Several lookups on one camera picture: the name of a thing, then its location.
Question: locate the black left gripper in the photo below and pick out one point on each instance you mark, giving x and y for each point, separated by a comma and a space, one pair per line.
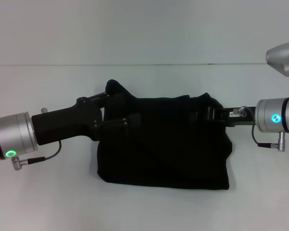
62, 122

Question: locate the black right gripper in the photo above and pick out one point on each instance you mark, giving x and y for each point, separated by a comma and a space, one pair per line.
240, 120

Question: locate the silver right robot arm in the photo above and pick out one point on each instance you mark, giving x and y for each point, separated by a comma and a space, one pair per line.
277, 115

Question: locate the small silver gripper plug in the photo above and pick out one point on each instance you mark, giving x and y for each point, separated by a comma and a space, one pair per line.
240, 111
44, 110

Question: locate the black shirt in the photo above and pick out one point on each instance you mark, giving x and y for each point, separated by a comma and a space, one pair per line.
163, 144

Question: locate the white number label sticker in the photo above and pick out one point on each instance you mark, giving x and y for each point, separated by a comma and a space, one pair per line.
232, 114

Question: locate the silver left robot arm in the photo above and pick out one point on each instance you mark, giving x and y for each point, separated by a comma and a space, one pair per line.
14, 134

